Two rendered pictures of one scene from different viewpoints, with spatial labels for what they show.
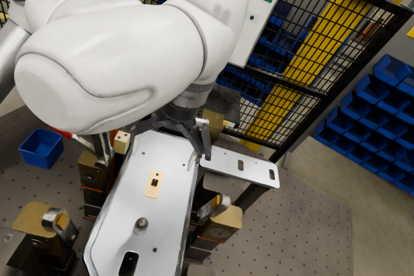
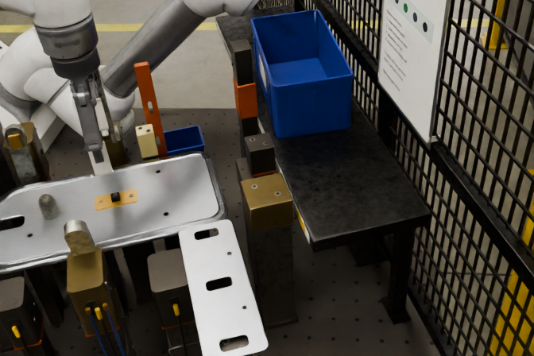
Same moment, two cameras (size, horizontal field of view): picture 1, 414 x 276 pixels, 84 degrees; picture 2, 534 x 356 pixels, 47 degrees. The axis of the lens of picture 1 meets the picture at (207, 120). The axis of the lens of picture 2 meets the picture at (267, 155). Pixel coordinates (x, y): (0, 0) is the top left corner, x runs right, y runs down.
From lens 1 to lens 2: 1.07 m
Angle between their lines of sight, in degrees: 64
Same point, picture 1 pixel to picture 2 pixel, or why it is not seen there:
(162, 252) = (28, 243)
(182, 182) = (134, 223)
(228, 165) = (204, 265)
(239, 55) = (420, 112)
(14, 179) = not seen: hidden behind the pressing
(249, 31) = (425, 57)
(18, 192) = not seen: hidden behind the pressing
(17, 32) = not seen: outside the picture
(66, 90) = not seen: outside the picture
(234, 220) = (78, 280)
